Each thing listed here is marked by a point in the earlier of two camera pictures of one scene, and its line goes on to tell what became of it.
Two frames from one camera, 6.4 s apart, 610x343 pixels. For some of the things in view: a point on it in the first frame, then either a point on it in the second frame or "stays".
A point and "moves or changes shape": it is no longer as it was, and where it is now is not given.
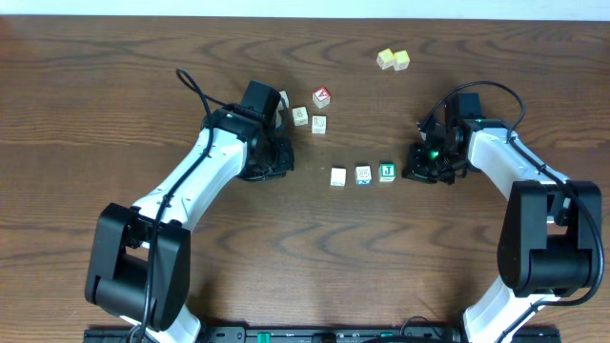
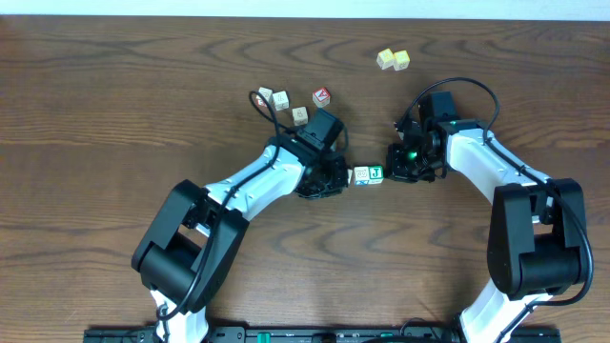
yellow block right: (401, 60) stays
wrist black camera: (262, 98) -> (322, 130)
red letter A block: (321, 97) stays
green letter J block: (387, 171) moves or changes shape
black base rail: (309, 335) stays
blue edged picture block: (363, 174) stays
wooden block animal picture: (300, 115) stays
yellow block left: (385, 58) stays
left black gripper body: (276, 156) -> (335, 175)
